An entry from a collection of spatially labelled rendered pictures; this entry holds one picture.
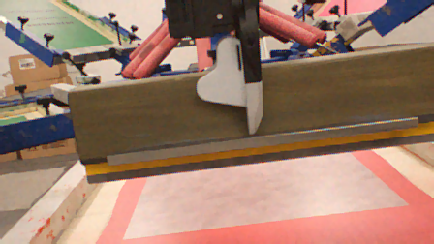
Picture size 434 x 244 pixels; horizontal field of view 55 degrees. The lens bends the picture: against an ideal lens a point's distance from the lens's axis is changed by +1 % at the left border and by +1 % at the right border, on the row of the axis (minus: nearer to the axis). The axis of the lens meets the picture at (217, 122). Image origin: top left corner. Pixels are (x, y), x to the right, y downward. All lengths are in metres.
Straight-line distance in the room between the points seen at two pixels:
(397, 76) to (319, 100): 0.08
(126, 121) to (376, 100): 0.24
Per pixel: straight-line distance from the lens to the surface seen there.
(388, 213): 0.53
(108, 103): 0.41
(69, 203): 0.61
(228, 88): 0.38
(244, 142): 0.39
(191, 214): 0.55
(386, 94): 0.43
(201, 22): 0.38
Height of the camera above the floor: 1.19
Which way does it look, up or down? 13 degrees down
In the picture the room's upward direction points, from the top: 7 degrees counter-clockwise
